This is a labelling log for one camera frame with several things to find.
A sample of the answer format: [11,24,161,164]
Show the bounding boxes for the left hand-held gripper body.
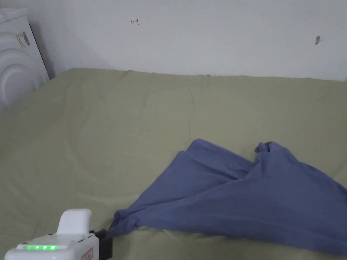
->
[0,206,115,260]

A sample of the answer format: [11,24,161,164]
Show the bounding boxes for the dark blue shirt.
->
[103,128,347,260]

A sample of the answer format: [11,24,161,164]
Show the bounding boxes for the bed with pale green sheet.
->
[0,49,347,260]

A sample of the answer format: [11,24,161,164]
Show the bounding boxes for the white washing machine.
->
[0,4,53,125]

